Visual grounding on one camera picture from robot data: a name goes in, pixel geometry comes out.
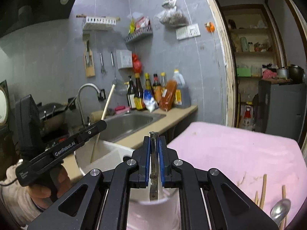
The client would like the white plastic utensil basket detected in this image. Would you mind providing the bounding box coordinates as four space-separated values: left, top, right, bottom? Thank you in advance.
74 140 181 229

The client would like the steel table spoon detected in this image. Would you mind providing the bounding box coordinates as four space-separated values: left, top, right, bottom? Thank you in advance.
270 199 291 227

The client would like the chrome kitchen faucet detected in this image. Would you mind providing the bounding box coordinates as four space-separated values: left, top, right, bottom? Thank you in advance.
76 83 102 127

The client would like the person left hand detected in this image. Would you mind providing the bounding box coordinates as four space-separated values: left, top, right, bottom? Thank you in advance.
26 166 72 210

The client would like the black wok with lid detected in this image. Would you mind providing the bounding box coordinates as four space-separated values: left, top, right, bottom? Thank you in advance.
37 101 76 133

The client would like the pink floral table cloth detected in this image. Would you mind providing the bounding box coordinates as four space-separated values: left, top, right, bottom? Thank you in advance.
168 122 306 229

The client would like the stainless steel sink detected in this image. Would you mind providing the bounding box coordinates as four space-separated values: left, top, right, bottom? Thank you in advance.
99 111 166 143

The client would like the wooden knife holder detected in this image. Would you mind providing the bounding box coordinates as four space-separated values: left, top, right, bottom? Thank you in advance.
83 34 96 78

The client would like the large oil jug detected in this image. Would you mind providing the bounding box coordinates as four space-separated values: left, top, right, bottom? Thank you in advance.
173 69 191 108

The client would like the white salt bag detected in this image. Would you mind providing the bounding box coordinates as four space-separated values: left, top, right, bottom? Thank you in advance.
143 90 158 113

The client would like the dark soy sauce bottle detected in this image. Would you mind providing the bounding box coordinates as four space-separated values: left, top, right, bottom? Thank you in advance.
134 73 146 111

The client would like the dark grey cabinet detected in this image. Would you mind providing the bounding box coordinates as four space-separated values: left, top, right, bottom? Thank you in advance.
255 80 306 141

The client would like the red plastic bag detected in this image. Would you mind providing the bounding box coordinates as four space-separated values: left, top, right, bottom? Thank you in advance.
132 53 142 74

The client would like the black range hood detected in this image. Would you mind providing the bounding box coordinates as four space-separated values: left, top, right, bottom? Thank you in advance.
1 0 75 37

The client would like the wooden pantry shelf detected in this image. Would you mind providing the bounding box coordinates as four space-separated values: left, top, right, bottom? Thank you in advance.
222 4 286 79

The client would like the hanging plastic bag of spices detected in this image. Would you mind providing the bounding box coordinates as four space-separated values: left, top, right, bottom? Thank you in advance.
154 0 188 28

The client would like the hanging wire strainer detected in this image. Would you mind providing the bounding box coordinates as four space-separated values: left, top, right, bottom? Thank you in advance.
110 52 127 96

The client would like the wooden door frame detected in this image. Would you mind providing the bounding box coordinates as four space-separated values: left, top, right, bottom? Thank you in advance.
205 0 237 127

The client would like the white wall box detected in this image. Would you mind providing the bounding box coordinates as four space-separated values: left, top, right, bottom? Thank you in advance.
116 50 133 69

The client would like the white wall basket rack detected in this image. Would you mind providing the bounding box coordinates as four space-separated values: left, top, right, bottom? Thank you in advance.
76 14 121 31

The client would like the grey wall spice shelf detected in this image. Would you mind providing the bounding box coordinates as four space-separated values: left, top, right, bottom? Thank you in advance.
124 25 153 44

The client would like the white wall switch socket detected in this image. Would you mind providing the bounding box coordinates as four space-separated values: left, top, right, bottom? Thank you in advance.
176 23 201 40

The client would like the orange wall hook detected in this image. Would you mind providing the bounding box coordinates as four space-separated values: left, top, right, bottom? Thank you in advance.
205 22 215 33

